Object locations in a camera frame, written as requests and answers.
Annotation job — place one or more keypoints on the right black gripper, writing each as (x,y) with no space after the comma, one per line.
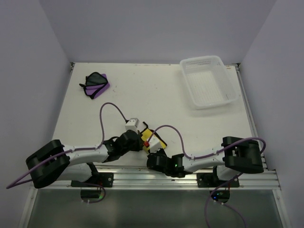
(159,150)

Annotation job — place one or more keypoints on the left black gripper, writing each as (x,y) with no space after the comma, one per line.
(139,145)

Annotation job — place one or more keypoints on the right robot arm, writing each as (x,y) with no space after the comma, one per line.
(234,157)

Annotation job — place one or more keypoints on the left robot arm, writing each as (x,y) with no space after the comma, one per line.
(55,161)

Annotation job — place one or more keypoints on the purple grey towel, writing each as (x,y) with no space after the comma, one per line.
(95,84)

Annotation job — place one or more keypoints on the white plastic basket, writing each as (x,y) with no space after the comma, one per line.
(208,82)

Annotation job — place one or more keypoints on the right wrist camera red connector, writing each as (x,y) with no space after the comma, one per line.
(153,145)

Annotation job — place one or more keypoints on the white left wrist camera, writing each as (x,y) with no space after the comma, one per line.
(132,124)

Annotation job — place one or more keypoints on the right black base bracket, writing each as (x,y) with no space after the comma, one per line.
(210,180)

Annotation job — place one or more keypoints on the black base bracket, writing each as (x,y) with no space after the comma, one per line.
(102,179)
(210,180)

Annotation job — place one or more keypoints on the aluminium mounting rail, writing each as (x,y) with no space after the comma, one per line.
(140,178)

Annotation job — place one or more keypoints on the left black base bracket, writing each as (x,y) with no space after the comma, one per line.
(102,179)

